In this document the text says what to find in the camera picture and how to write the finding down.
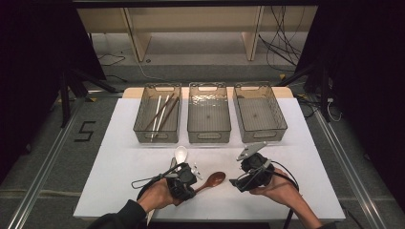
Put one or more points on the aluminium floor rail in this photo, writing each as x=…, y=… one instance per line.
x=350, y=171
x=41, y=178

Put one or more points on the person's left hand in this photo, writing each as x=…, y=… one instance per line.
x=156, y=195

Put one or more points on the black tripod stand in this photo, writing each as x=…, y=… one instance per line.
x=324, y=95
x=65, y=101

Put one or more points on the white table sheet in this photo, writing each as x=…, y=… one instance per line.
x=121, y=159

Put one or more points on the light wooden desk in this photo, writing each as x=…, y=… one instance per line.
x=140, y=41

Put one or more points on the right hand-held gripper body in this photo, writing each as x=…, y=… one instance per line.
x=262, y=178

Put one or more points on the white chopstick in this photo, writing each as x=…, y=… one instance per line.
x=163, y=115
x=156, y=117

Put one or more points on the brown wooden spoon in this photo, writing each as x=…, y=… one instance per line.
x=215, y=179

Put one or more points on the metal fork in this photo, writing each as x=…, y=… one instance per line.
x=172, y=174

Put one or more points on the clear grey plastic bin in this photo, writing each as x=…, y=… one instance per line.
x=258, y=114
x=208, y=116
x=143, y=117

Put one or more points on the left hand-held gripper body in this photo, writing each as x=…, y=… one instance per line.
x=184, y=175

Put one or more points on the dark curtain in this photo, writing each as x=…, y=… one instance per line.
x=366, y=79
x=31, y=79

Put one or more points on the brown wooden chopstick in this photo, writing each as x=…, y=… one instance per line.
x=168, y=113
x=159, y=112

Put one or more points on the white ceramic spoon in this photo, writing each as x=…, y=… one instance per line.
x=181, y=154

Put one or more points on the person's right hand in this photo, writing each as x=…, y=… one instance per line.
x=281, y=191

